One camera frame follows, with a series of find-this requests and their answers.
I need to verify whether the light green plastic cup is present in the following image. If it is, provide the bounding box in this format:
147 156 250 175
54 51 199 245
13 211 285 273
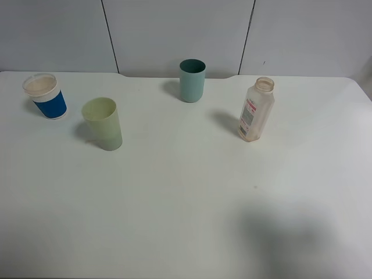
81 97 123 151

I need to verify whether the clear cup with blue sleeve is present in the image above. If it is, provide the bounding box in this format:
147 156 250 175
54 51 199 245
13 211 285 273
22 73 67 119

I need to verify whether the teal plastic cup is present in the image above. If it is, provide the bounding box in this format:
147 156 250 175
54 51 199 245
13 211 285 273
180 59 206 103

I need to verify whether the clear plastic drink bottle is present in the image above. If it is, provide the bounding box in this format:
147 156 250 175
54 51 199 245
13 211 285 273
238 77 275 142

